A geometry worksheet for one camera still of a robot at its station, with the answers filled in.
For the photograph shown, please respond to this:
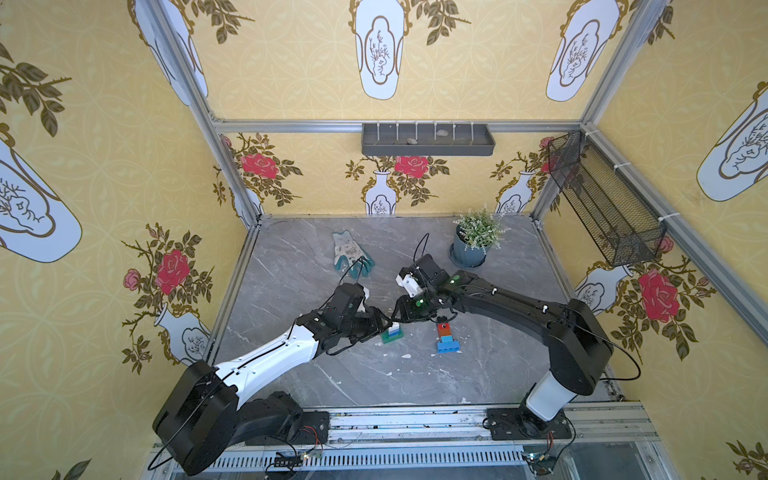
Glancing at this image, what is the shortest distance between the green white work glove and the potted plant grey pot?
11.8 inches

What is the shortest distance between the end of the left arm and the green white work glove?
319mm

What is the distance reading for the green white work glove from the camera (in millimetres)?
1057

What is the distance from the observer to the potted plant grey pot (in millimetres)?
968

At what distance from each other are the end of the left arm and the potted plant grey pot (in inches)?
15.5
